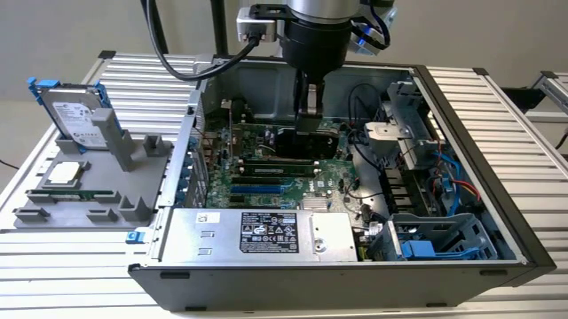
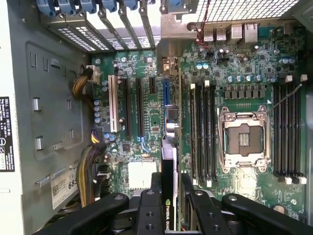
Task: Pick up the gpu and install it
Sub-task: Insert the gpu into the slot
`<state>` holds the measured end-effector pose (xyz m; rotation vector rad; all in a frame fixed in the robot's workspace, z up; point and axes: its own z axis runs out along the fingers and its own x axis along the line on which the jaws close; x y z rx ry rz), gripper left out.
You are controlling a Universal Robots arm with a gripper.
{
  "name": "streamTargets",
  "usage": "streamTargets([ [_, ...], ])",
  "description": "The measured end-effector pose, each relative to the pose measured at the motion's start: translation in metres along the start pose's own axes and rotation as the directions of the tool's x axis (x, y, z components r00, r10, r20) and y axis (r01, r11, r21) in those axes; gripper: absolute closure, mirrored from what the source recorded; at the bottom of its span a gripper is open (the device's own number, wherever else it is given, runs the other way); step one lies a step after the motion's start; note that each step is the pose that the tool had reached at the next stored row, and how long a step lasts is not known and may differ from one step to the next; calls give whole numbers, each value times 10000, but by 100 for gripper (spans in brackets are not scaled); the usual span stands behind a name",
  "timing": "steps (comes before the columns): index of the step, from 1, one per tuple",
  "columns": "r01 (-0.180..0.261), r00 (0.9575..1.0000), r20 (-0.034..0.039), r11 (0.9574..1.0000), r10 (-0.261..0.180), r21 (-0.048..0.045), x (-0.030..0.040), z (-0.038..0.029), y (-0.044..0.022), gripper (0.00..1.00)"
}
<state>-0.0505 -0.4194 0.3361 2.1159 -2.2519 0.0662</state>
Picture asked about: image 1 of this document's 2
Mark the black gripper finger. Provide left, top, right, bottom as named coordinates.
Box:
left=293, top=69, right=329, bottom=134

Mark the Nvidia Quadro graphics card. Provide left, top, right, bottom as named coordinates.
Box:
left=229, top=99, right=344, bottom=161

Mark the black RAM slot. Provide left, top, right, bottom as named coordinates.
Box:
left=237, top=159, right=321, bottom=166

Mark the black RAM stick with label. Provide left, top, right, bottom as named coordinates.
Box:
left=242, top=164, right=318, bottom=177

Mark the green motherboard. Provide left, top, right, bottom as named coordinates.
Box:
left=202, top=112, right=369, bottom=217

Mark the black stand pole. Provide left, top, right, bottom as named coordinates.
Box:
left=210, top=0, right=230, bottom=56

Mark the silver metal drive cage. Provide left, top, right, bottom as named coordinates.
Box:
left=364, top=81, right=449, bottom=170

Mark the silver chipset heatsink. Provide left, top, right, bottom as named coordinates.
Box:
left=300, top=195, right=334, bottom=211

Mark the silver power supply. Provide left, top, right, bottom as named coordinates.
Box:
left=159, top=208, right=360, bottom=263

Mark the grey disk bay cage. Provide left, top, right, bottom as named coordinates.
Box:
left=370, top=212, right=501, bottom=262

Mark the empty blue disk carrier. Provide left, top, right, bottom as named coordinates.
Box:
left=398, top=239, right=488, bottom=261

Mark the open black PC case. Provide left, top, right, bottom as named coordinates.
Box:
left=127, top=54, right=559, bottom=312

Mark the grey parts rack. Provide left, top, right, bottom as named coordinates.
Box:
left=12, top=108, right=175, bottom=230

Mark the hard disk in blue carrier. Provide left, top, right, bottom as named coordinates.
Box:
left=27, top=77, right=115, bottom=154

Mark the aluminium slat side table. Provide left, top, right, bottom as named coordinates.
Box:
left=523, top=70, right=568, bottom=123

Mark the silver CPU chip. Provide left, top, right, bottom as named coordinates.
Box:
left=47, top=161, right=86, bottom=184

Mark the green RAM stick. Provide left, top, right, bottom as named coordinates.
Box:
left=26, top=189, right=115, bottom=203

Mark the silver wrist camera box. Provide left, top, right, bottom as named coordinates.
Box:
left=353, top=6, right=398, bottom=56
left=237, top=7, right=277, bottom=43

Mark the thick black camera cable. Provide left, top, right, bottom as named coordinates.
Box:
left=140, top=0, right=263, bottom=82

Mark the blue data wire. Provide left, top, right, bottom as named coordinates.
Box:
left=425, top=151, right=472, bottom=227

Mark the red data wire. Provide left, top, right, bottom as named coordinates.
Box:
left=451, top=177, right=483, bottom=202

